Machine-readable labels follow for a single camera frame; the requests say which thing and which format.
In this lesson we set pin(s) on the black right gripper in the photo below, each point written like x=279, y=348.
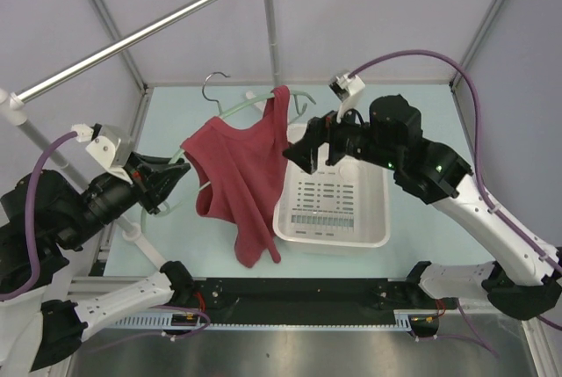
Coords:
x=319, y=130

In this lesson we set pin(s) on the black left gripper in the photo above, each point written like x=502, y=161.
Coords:
x=162, y=180

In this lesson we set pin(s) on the mint green plastic hanger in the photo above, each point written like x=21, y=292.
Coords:
x=300, y=99

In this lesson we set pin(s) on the red tank top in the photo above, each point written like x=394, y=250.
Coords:
x=242, y=172

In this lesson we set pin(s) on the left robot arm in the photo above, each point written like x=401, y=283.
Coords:
x=36, y=333

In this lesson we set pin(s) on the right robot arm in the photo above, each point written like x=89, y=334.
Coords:
x=521, y=281

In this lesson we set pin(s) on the white plastic basket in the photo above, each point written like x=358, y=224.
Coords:
x=341, y=210

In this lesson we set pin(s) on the metal clothes rack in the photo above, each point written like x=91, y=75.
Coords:
x=66, y=62

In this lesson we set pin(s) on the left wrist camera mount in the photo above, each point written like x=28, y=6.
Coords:
x=108, y=145

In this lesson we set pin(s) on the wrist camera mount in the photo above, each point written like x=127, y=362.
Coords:
x=108, y=145
x=348, y=90

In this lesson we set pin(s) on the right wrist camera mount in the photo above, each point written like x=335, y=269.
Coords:
x=348, y=90

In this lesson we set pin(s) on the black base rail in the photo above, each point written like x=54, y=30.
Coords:
x=304, y=301

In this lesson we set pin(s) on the white slotted cable duct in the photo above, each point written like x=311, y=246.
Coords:
x=177, y=323

